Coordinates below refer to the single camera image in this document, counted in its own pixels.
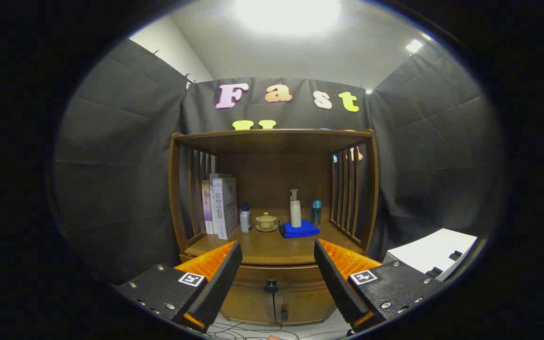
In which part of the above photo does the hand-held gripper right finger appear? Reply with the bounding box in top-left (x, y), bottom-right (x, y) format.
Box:
top-left (314, 238), bottom-right (445, 336)

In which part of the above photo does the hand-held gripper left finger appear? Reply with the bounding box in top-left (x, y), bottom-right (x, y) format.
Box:
top-left (111, 240), bottom-right (243, 333)

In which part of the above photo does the brown wooden drawer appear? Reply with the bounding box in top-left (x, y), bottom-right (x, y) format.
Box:
top-left (180, 253), bottom-right (343, 296)

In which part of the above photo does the brown wooden countertop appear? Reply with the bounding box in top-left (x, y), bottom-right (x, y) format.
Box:
top-left (185, 222), bottom-right (365, 266)

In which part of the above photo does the white drawer unit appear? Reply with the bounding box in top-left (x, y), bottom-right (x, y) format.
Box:
top-left (384, 228), bottom-right (478, 281)

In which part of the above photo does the brown wooden cabinet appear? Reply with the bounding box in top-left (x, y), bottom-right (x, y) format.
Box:
top-left (168, 128), bottom-right (380, 326)

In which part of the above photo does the blue folded cloth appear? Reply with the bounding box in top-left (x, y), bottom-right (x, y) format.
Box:
top-left (279, 219), bottom-right (321, 239)

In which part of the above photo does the thick white book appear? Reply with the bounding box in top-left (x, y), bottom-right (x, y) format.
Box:
top-left (212, 177), bottom-right (238, 240)

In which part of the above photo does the yellow lidded tea cup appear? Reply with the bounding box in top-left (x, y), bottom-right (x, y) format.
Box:
top-left (255, 212), bottom-right (278, 233)

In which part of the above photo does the thin purple book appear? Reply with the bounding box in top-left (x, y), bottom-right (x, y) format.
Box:
top-left (201, 180), bottom-right (214, 235)

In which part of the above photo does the white pump bottle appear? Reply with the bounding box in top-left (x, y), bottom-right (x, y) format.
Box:
top-left (289, 189), bottom-right (302, 228)

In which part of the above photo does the large ceiling lamp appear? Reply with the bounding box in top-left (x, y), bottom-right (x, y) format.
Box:
top-left (234, 0), bottom-right (343, 34)

